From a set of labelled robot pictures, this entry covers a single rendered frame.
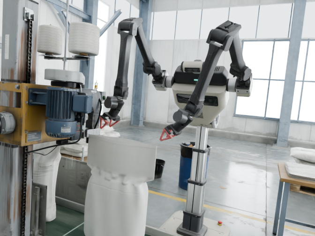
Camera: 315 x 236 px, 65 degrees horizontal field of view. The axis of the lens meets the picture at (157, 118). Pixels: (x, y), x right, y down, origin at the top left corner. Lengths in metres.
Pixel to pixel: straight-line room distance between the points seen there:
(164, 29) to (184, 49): 1.24
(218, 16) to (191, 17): 1.01
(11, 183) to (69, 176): 0.86
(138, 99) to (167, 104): 1.24
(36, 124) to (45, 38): 0.50
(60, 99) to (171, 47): 9.05
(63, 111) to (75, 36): 0.40
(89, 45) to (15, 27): 0.35
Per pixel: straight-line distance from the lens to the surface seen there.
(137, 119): 10.31
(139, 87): 10.26
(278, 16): 9.76
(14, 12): 1.46
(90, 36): 1.41
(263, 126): 9.31
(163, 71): 1.85
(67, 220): 2.04
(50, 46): 1.59
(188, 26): 10.17
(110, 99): 1.43
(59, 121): 1.28
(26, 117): 1.39
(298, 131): 9.37
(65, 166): 2.29
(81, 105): 1.27
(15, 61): 1.41
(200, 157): 1.94
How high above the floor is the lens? 1.33
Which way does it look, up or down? 5 degrees down
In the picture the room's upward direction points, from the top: 5 degrees clockwise
